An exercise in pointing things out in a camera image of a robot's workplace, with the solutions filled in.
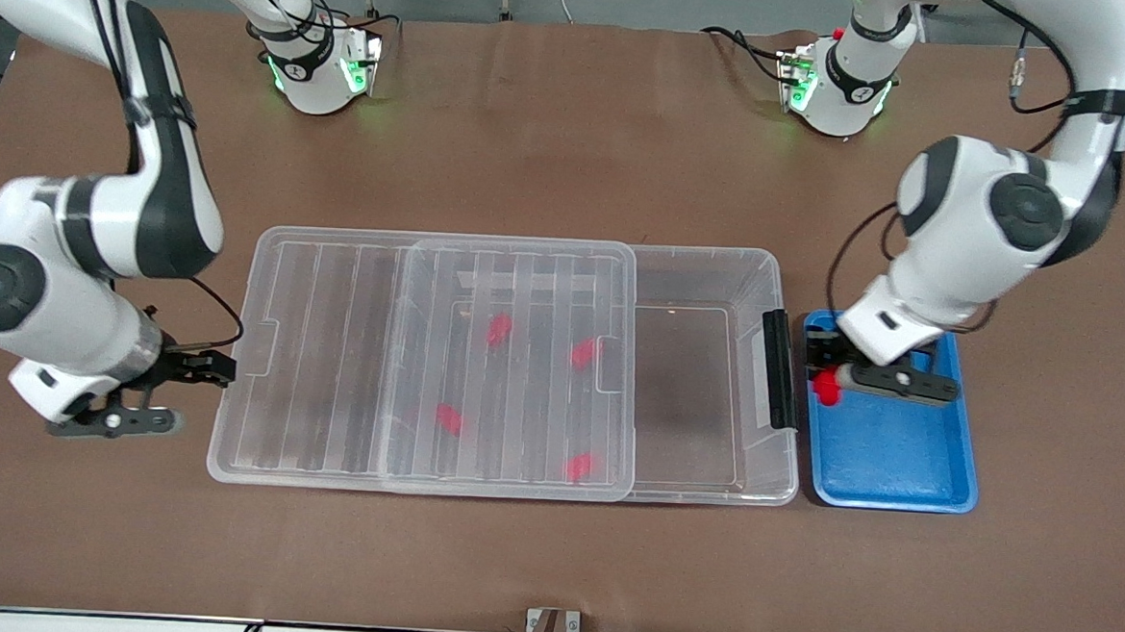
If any black left base cable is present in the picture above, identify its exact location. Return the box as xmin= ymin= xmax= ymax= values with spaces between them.
xmin=698 ymin=25 xmax=792 ymax=84

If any clear plastic box lid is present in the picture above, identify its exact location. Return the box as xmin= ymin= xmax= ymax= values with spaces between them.
xmin=205 ymin=221 xmax=646 ymax=506

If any black base cable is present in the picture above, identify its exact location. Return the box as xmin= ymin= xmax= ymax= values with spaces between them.
xmin=231 ymin=0 xmax=405 ymax=48
xmin=698 ymin=25 xmax=792 ymax=84

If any blue plastic tray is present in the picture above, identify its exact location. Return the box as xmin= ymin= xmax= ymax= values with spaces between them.
xmin=791 ymin=308 xmax=989 ymax=516

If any black right base cable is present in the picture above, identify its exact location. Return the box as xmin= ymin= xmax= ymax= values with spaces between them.
xmin=231 ymin=0 xmax=405 ymax=48

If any black cable along right arm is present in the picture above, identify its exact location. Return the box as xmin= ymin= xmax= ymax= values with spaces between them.
xmin=64 ymin=0 xmax=205 ymax=182

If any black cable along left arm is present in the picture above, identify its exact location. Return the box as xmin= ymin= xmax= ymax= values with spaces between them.
xmin=966 ymin=0 xmax=1125 ymax=159

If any clear plastic storage box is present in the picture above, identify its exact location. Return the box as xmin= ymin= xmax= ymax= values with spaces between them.
xmin=378 ymin=230 xmax=812 ymax=511

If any black box latch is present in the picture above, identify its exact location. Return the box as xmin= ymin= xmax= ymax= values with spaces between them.
xmin=757 ymin=308 xmax=805 ymax=432

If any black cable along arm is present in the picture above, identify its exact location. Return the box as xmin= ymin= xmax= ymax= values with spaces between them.
xmin=966 ymin=0 xmax=1125 ymax=159
xmin=64 ymin=0 xmax=205 ymax=182

